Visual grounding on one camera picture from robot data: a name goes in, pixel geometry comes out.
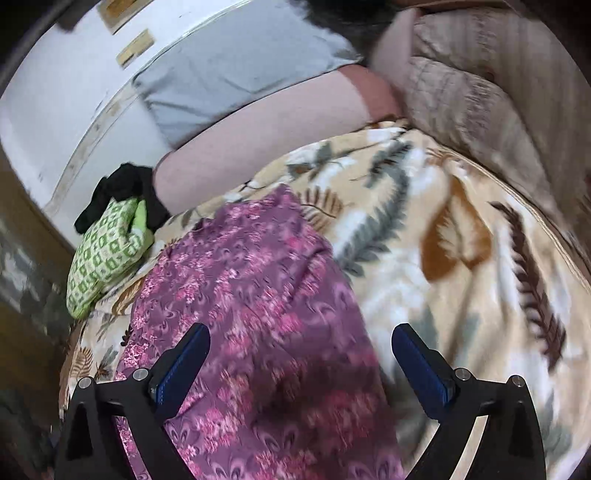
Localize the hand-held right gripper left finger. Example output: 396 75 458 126
54 323 212 480

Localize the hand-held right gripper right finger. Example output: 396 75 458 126
392 323 546 480

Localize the purple floral garment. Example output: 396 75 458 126
115 184 407 480

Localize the green checked pillow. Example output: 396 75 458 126
67 198 155 319

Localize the leaf print blanket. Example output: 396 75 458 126
60 117 591 480

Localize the wooden door with glass panel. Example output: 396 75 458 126
0 154 79 480

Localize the black garment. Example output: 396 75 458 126
74 162 171 234

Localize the pink bolster cushion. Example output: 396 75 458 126
154 9 416 217

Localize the striped beige cushion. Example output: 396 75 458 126
406 7 591 232

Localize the grey pillow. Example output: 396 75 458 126
133 0 365 151

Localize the dark furry cushion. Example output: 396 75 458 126
300 0 416 61

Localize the large beige wall switch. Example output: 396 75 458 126
129 28 155 55

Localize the small wall picture frame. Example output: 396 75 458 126
99 0 136 34

